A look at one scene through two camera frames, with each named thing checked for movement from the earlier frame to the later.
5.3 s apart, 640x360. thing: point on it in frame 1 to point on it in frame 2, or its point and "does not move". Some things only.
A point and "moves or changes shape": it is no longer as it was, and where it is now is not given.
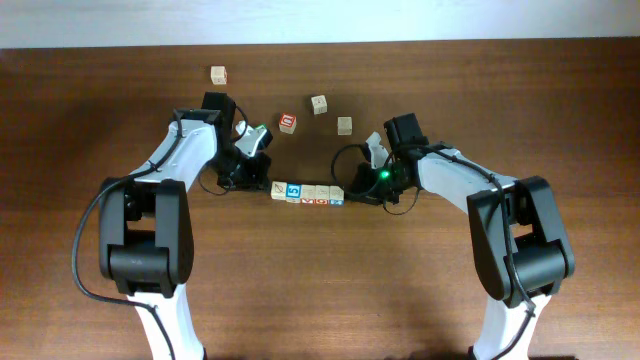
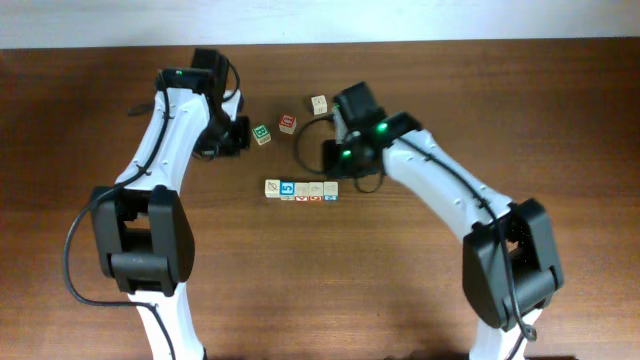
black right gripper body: x=378 y=184 to x=341 y=160
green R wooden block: x=319 y=104 does not move
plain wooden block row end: x=278 y=190 moves or changes shape
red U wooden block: x=287 y=122 does not move
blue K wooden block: x=337 y=195 moves or changes shape
